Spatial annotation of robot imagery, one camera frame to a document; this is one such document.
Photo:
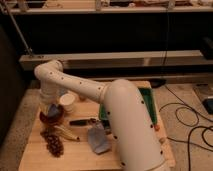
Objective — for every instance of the orange carrot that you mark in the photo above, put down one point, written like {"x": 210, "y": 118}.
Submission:
{"x": 157, "y": 127}

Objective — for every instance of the blue grey cloth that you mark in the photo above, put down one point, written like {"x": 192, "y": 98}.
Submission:
{"x": 97, "y": 139}

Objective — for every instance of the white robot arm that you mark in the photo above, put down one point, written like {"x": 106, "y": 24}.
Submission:
{"x": 138, "y": 146}

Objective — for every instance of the red bowl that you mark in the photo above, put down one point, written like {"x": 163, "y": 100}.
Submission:
{"x": 50, "y": 121}

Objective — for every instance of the metal shelf rack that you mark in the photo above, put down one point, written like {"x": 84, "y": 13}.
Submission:
{"x": 114, "y": 43}

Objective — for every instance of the yellow banana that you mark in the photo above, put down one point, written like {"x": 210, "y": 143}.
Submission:
{"x": 61, "y": 130}

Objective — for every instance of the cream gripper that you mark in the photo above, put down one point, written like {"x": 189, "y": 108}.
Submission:
{"x": 47, "y": 109}

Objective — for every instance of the wooden board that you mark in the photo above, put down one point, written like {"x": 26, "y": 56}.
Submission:
{"x": 77, "y": 155}

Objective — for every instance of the white cup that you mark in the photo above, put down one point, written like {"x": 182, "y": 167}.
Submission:
{"x": 67, "y": 102}

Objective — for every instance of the black handled knife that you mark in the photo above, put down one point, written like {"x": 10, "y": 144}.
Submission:
{"x": 83, "y": 122}

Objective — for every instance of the green plastic tray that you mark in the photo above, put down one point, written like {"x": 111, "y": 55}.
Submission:
{"x": 148, "y": 97}

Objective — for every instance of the orange fruit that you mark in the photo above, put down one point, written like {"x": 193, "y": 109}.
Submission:
{"x": 82, "y": 98}

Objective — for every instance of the blue sponge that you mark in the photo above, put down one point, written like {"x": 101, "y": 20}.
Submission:
{"x": 55, "y": 111}

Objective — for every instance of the bunch of dark grapes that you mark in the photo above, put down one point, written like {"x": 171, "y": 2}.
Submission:
{"x": 53, "y": 143}

